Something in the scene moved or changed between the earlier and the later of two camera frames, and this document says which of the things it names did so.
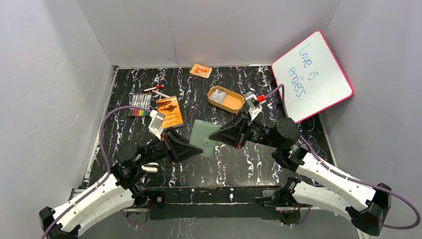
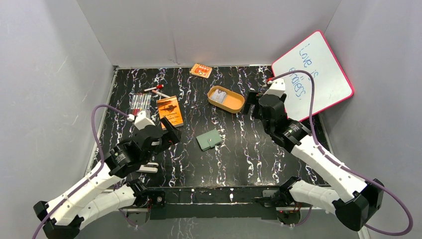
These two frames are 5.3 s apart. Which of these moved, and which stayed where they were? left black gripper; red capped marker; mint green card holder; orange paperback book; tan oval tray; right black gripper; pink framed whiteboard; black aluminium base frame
Moved: mint green card holder; left black gripper; right black gripper
Stayed: tan oval tray; orange paperback book; black aluminium base frame; pink framed whiteboard; red capped marker
